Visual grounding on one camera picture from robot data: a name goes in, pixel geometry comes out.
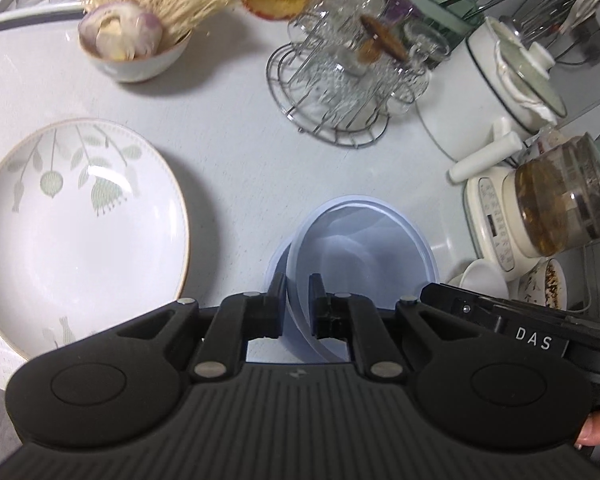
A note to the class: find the white leaf print plate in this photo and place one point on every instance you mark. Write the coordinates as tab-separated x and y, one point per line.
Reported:
80	250

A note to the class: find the cream kettle base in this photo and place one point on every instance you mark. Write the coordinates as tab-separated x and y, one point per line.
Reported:
495	225

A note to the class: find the light blue bowl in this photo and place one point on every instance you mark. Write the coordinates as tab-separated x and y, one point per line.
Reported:
275	280
360	270

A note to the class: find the glass kettle with tea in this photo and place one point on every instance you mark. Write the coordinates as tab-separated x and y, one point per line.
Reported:
565	195

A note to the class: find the bowl of mixed grains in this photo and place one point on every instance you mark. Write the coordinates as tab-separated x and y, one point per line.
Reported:
550	282

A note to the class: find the white pot lid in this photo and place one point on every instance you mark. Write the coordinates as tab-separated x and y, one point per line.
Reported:
535	80

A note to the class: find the small white bowl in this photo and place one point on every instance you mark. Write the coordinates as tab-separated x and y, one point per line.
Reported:
480	275

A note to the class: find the white bowl with vegetables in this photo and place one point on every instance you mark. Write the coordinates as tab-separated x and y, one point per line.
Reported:
140	67

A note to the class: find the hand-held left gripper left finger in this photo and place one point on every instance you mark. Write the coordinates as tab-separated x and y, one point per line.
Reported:
280	305

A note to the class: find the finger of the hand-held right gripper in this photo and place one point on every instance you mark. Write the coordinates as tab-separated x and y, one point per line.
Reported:
455	297

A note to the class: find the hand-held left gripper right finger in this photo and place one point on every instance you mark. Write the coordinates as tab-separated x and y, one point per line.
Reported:
314	305

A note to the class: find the cut purple onion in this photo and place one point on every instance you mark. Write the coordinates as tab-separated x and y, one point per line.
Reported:
115	27

